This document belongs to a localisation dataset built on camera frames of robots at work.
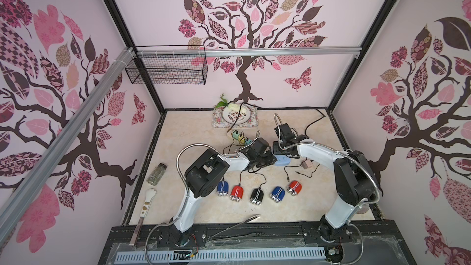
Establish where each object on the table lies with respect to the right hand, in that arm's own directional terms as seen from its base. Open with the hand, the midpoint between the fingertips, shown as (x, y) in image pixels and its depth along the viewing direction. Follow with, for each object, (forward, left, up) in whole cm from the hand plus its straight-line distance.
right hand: (277, 146), depth 95 cm
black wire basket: (+34, +57, +29) cm, 72 cm away
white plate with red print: (+26, +26, -4) cm, 37 cm away
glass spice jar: (-14, +61, -2) cm, 63 cm away
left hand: (-7, +1, -5) cm, 9 cm away
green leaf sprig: (+36, +32, -2) cm, 48 cm away
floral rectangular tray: (+24, +34, -5) cm, 42 cm away
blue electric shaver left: (-21, +29, -3) cm, 35 cm away
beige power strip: (+11, +26, -1) cm, 28 cm away
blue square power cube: (-7, -2, -3) cm, 8 cm away
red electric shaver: (-21, -5, -3) cm, 22 cm away
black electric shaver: (-25, +13, -3) cm, 28 cm away
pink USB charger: (-9, -14, -4) cm, 17 cm away
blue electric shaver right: (-24, +3, -4) cm, 24 cm away
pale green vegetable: (+33, +23, -2) cm, 41 cm away
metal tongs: (-39, +28, -5) cm, 49 cm away
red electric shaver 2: (-23, +22, -3) cm, 32 cm away
